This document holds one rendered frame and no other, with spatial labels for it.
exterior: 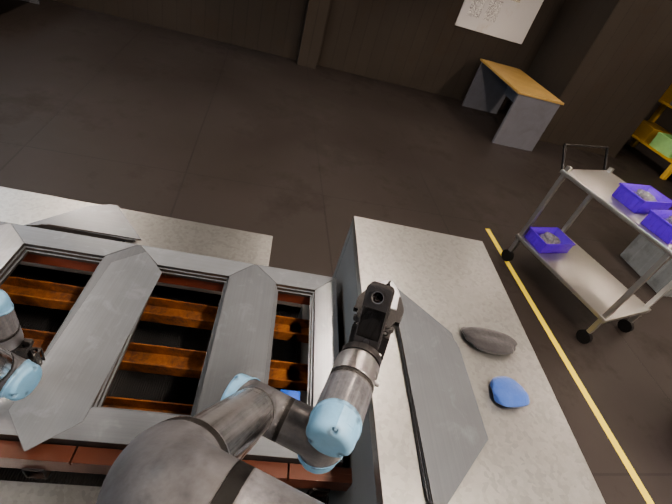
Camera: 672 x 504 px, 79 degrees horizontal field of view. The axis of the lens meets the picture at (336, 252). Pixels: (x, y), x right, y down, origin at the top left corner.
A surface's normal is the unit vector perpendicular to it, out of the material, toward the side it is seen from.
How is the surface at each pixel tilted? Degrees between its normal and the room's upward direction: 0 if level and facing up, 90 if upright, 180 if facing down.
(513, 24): 90
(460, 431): 0
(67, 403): 0
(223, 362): 0
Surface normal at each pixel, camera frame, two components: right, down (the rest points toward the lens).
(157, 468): -0.18, -0.93
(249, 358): 0.25, -0.74
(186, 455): 0.13, -0.99
